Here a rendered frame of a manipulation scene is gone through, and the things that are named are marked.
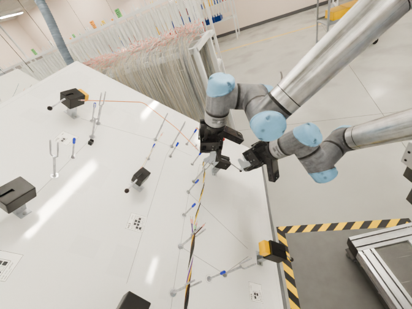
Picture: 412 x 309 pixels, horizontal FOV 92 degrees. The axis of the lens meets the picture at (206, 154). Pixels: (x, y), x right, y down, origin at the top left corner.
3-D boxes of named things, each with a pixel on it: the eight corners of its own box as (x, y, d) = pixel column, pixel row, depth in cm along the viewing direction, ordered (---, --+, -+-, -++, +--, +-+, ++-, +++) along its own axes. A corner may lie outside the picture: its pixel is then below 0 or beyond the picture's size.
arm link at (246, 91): (274, 122, 56) (236, 121, 55) (263, 104, 65) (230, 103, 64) (283, 95, 51) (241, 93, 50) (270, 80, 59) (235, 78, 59)
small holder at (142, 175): (115, 195, 59) (120, 183, 54) (135, 177, 66) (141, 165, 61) (127, 205, 59) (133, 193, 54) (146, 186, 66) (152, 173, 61)
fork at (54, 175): (60, 173, 55) (61, 140, 46) (56, 179, 54) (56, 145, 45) (52, 171, 54) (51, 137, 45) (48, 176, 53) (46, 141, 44)
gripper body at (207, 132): (197, 140, 76) (199, 114, 67) (219, 139, 77) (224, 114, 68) (199, 154, 71) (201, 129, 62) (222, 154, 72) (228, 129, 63)
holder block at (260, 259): (280, 272, 70) (302, 264, 64) (252, 263, 67) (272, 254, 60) (278, 258, 73) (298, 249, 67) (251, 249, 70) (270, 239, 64)
